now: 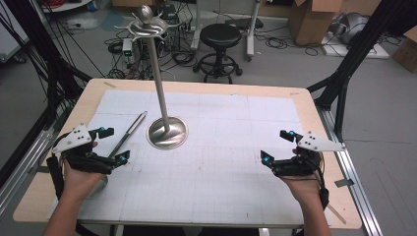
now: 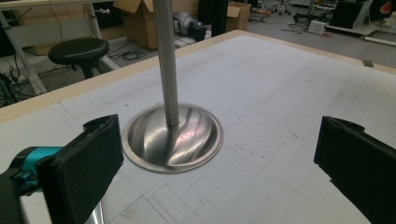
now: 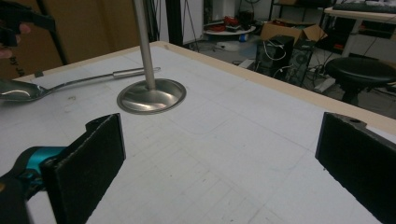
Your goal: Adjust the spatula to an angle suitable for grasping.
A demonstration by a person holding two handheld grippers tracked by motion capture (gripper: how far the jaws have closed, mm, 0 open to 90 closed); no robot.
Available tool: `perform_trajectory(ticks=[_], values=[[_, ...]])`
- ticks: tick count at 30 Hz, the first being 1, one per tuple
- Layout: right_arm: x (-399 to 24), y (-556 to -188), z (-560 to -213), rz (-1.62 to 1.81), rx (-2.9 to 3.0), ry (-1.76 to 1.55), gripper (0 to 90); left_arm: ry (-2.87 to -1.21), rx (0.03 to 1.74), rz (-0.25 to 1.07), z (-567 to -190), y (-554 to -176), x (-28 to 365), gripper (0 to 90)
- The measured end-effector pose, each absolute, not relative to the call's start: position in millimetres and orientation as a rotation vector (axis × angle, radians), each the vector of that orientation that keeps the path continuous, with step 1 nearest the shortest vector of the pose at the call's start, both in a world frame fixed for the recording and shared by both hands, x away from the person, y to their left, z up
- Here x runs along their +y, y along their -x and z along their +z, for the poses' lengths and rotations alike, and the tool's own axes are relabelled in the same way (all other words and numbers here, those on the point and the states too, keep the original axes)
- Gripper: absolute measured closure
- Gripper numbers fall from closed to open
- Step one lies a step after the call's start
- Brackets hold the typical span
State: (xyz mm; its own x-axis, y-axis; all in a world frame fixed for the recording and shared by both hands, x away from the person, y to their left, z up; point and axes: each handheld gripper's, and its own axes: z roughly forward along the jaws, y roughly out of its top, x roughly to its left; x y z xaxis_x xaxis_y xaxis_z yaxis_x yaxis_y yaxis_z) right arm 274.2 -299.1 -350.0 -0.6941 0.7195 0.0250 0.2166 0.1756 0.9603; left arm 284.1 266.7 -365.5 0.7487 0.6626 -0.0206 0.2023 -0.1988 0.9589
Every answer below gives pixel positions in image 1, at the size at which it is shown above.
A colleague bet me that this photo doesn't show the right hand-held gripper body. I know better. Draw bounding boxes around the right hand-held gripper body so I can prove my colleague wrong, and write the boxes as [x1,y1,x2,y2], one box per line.
[270,131,346,179]

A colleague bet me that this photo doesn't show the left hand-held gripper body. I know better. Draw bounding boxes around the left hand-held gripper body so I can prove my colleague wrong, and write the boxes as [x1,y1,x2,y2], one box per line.
[51,123,116,175]

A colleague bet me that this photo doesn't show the silver metal rod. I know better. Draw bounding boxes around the silver metal rod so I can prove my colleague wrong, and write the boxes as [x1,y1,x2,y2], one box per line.
[86,110,149,200]

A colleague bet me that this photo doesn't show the metal utensil stand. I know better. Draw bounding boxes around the metal utensil stand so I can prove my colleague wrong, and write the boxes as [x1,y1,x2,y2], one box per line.
[113,4,190,151]

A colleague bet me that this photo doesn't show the person's left hand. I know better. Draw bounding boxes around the person's left hand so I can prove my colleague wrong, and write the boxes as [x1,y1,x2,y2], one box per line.
[61,141,108,202]

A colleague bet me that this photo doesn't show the person's right hand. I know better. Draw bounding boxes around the person's right hand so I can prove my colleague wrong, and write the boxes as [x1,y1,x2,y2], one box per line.
[280,147,325,206]

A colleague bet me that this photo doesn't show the grey tape strip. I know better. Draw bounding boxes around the grey tape strip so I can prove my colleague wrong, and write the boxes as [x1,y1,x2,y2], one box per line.
[333,178,356,189]

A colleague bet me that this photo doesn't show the white grid mat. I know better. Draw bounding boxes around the white grid mat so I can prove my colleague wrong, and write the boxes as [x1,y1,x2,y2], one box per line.
[47,88,332,227]

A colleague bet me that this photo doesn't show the white power unit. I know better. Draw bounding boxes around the white power unit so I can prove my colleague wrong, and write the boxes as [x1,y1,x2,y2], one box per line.
[121,37,134,65]

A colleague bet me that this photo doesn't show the white flat board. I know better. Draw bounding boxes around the white flat board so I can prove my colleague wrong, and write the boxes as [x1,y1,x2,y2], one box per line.
[320,31,391,60]

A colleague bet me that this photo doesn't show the large cardboard box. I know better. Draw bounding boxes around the large cardboard box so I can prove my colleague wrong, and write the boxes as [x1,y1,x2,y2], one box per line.
[287,0,344,46]

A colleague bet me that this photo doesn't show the black round stool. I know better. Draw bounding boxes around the black round stool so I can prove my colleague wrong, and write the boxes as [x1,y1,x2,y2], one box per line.
[192,23,244,85]

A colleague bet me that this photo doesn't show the grey rounded device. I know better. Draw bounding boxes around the grey rounded device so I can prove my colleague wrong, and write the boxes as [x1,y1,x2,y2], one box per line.
[329,12,370,45]

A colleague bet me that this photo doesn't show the black flat device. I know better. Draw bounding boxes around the black flat device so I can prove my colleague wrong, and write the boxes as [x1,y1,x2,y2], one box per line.
[224,17,265,30]

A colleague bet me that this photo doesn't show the small cardboard box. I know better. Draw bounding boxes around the small cardboard box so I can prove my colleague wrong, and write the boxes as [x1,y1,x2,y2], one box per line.
[390,26,417,74]

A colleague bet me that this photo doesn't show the black computer tower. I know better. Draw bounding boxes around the black computer tower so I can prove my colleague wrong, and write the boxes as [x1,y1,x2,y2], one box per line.
[159,4,182,51]

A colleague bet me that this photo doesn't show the black wrist strap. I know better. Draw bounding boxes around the black wrist strap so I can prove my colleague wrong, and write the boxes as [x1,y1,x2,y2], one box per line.
[45,155,66,201]

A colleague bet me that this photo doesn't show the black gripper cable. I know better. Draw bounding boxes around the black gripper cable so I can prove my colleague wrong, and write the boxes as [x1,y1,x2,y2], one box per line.
[313,156,330,211]

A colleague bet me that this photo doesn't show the aluminium rail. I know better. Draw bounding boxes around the aluminium rail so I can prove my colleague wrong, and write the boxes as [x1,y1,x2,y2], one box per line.
[0,128,56,215]
[315,105,384,236]

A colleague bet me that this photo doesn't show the tangle of black cables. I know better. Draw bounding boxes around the tangle of black cables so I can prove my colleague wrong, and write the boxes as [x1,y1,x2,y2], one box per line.
[103,9,199,81]

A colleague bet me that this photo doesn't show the black metal frame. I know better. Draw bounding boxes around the black metal frame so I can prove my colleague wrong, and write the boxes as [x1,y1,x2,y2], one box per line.
[306,0,417,143]
[0,0,93,185]

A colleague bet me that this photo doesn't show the black floor cable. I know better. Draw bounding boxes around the black floor cable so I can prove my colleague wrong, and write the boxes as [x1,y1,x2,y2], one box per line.
[255,30,321,57]

